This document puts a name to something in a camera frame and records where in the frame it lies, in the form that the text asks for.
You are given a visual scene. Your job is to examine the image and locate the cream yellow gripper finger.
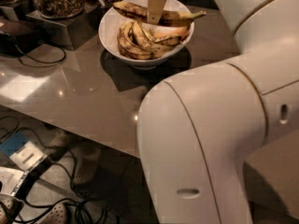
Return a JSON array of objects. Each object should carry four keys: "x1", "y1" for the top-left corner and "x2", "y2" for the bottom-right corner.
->
[{"x1": 147, "y1": 0, "x2": 166, "y2": 24}]

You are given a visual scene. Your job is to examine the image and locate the long spotted top banana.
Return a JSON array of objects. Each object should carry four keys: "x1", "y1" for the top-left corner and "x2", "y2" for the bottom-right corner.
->
[{"x1": 113, "y1": 1, "x2": 206, "y2": 27}]

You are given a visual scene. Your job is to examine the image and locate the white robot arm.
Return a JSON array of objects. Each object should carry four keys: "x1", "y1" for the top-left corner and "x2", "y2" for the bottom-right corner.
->
[{"x1": 137, "y1": 0, "x2": 299, "y2": 224}]

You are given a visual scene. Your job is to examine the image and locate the small banana right side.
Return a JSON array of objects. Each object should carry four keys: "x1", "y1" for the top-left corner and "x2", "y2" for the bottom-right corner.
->
[{"x1": 152, "y1": 27, "x2": 190, "y2": 46}]

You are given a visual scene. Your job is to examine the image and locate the white ceramic bowl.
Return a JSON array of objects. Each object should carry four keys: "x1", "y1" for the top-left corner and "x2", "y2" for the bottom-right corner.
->
[{"x1": 98, "y1": 0, "x2": 194, "y2": 70}]

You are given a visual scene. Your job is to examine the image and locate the spotted banana front middle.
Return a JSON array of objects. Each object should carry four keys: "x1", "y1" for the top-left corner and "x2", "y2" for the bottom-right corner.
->
[{"x1": 132, "y1": 21, "x2": 173, "y2": 59}]

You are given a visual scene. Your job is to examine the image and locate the spotted banana front left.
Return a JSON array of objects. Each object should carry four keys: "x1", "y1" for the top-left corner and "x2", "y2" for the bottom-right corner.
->
[{"x1": 117, "y1": 21, "x2": 152, "y2": 60}]

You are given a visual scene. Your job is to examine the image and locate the grey slipper under table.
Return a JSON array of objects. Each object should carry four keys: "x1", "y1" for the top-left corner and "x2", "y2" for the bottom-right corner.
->
[{"x1": 72, "y1": 147, "x2": 101, "y2": 187}]

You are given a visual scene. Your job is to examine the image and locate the blue white box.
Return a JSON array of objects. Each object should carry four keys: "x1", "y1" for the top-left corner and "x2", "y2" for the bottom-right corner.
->
[{"x1": 0, "y1": 133, "x2": 44, "y2": 171}]

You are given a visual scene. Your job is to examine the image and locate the beige perforated clog shoe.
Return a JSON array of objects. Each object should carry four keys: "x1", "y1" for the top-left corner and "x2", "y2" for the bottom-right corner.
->
[{"x1": 36, "y1": 203, "x2": 68, "y2": 224}]

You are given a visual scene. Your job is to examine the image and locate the black appliance cable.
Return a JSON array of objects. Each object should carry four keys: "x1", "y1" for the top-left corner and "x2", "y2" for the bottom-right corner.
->
[{"x1": 6, "y1": 35, "x2": 66, "y2": 69}]

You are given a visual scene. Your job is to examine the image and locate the black floor cables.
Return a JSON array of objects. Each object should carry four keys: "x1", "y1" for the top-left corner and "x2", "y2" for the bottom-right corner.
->
[{"x1": 0, "y1": 115, "x2": 132, "y2": 224}]

